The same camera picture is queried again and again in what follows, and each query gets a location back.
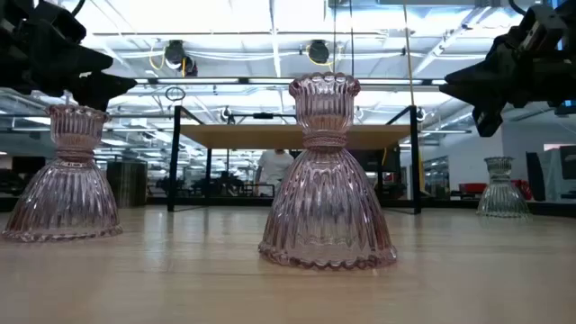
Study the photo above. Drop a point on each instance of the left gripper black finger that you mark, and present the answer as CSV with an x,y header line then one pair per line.
x,y
101,87
81,58

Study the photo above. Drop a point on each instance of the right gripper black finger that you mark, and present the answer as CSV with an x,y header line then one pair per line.
x,y
488,119
481,83

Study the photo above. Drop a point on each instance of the clear glass candle stick holder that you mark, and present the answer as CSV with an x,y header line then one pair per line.
x,y
501,198

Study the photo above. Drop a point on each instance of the pink glass candle stick holder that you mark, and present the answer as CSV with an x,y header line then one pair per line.
x,y
326,202
67,198

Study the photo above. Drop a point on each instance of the red storage bin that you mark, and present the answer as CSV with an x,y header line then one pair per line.
x,y
470,187

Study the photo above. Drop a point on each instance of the black standing panel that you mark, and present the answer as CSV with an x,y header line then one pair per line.
x,y
535,175

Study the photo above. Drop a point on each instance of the red bag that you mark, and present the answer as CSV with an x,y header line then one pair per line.
x,y
524,184

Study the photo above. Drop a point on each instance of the dark ribbed cylinder bin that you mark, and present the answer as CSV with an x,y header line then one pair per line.
x,y
128,184

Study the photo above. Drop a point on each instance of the black flat screen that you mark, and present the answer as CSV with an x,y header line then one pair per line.
x,y
27,164

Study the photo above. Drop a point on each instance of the long ceiling light bar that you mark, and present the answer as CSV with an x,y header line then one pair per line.
x,y
225,81

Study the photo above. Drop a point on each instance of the black-framed wooden shelf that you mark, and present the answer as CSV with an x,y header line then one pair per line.
x,y
252,137

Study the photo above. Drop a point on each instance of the person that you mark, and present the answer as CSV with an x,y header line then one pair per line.
x,y
272,168

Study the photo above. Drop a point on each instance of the wall-mounted monitor blue screen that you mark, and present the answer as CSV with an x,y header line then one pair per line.
x,y
568,104

